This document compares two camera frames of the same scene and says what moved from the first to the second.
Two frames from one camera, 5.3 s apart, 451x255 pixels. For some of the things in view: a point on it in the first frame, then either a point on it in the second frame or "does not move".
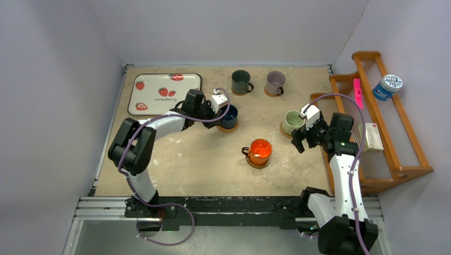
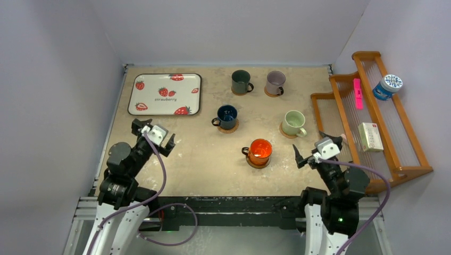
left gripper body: (206, 113) to (143, 147)
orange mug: (259, 152) does not move
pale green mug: (292, 121) does not move
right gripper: (299, 135) to (301, 161)
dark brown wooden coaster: (257, 167) does not move
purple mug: (275, 82) does not move
